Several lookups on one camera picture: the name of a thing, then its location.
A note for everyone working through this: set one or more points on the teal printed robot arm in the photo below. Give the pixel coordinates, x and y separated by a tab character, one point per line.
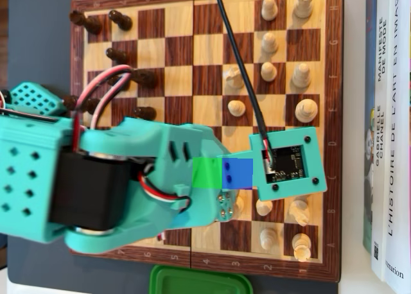
106	191

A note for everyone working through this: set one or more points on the white chess queen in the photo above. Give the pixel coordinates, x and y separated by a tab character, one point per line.
241	202

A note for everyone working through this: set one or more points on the white chess pawn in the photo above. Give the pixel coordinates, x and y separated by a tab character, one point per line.
264	207
268	238
269	9
269	42
268	71
236	108

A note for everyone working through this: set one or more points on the white chess knight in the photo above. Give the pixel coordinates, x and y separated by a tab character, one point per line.
299	212
232	80

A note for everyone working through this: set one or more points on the white chess rook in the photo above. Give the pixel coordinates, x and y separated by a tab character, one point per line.
301	246
303	2

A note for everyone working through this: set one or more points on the dark brown chess pawn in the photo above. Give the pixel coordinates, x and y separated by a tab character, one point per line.
121	20
118	56
145	112
112	81

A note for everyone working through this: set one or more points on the white chess king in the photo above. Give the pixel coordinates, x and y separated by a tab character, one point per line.
306	110

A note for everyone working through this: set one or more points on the dark brown chess knight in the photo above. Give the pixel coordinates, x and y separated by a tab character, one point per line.
144	78

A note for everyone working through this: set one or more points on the dark brown chess king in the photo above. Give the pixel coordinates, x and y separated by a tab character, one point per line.
86	104

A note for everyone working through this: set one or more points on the white chess bishop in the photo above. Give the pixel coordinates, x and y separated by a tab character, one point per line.
301	75

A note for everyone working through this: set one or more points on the dark brown chess rook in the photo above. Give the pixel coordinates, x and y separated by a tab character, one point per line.
88	22

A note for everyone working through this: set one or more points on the green plastic container lid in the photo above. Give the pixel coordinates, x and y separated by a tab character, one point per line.
199	281

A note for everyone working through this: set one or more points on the wooden folding chessboard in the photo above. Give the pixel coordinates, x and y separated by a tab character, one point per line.
208	47

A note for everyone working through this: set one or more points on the book with colourful cover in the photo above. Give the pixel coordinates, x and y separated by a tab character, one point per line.
368	178

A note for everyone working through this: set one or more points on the white Gabrielle Chanel book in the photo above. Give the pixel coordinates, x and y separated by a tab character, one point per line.
382	146

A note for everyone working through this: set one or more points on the white art history book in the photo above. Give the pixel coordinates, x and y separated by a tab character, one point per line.
399	146

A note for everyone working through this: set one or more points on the teal camera mount with board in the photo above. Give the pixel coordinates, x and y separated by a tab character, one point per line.
289	137

